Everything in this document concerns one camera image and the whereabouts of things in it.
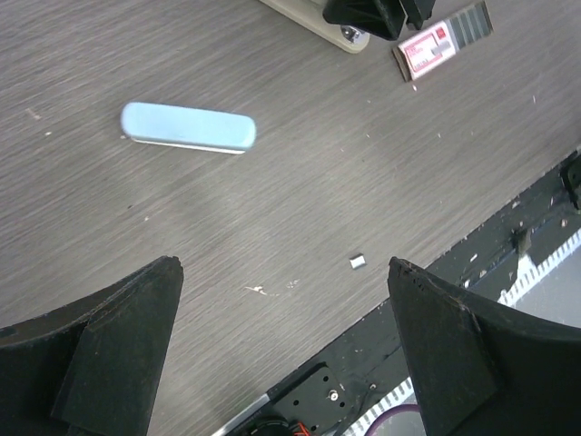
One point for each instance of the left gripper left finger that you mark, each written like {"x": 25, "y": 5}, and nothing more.
{"x": 92, "y": 366}

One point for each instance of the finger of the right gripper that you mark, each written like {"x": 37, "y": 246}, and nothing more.
{"x": 417, "y": 12}
{"x": 382, "y": 18}

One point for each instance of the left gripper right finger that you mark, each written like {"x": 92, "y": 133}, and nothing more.
{"x": 479, "y": 367}

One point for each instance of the red white staple box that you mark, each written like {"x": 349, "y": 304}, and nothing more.
{"x": 440, "y": 42}

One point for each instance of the light blue stapler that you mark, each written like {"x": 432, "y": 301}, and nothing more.
{"x": 188, "y": 128}

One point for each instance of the small staple piece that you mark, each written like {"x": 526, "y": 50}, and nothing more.
{"x": 357, "y": 261}

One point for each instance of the white slotted cable duct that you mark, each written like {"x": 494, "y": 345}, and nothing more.
{"x": 527, "y": 279}

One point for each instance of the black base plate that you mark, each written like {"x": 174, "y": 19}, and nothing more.
{"x": 327, "y": 394}

